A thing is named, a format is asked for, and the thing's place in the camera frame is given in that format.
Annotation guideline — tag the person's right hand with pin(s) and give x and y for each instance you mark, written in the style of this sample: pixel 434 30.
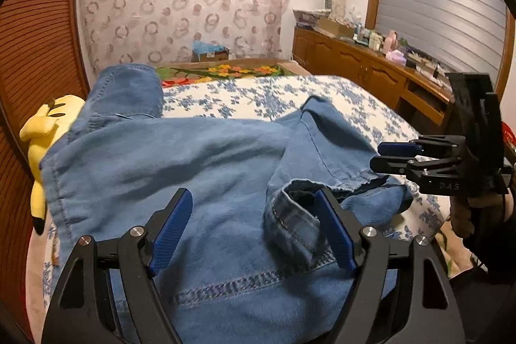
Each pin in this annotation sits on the person's right hand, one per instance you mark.
pixel 463 217

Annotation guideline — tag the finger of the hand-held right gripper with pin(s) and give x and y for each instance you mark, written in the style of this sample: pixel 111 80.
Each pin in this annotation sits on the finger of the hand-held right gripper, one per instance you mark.
pixel 397 148
pixel 399 164

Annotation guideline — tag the open cardboard box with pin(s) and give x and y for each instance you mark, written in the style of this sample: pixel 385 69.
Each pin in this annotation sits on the open cardboard box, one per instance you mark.
pixel 334 29

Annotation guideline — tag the blue floral white quilt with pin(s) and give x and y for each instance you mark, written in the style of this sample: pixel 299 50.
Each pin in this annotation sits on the blue floral white quilt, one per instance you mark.
pixel 262 98

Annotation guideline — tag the wooden sideboard cabinet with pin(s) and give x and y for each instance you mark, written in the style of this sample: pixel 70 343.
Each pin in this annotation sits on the wooden sideboard cabinet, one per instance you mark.
pixel 350 62

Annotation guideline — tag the blue denim pants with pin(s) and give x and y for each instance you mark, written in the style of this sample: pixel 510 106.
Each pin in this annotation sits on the blue denim pants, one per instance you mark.
pixel 181 158

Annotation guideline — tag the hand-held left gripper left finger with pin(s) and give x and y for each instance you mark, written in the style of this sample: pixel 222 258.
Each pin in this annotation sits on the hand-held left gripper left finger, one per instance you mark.
pixel 171 235

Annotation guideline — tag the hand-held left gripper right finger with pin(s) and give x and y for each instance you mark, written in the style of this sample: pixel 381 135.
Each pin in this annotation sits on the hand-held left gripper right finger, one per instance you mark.
pixel 336 235

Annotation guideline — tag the pink pouch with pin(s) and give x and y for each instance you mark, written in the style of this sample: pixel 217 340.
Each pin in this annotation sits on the pink pouch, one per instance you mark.
pixel 396 57

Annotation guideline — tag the wooden louvered wardrobe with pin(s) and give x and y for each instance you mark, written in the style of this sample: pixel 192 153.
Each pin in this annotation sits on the wooden louvered wardrobe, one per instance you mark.
pixel 40 45

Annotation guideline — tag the yellow plush toy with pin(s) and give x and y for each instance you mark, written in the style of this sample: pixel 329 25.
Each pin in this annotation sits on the yellow plush toy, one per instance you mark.
pixel 40 122

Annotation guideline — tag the cardboard box with blue contents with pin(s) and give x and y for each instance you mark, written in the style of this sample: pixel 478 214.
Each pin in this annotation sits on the cardboard box with blue contents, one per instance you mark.
pixel 209 56

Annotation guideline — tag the circle print curtain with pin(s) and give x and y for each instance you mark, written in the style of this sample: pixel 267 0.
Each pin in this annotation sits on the circle print curtain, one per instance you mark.
pixel 181 5

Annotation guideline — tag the flower print plush blanket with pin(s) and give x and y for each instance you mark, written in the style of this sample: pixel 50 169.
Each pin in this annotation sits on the flower print plush blanket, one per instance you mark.
pixel 225 70

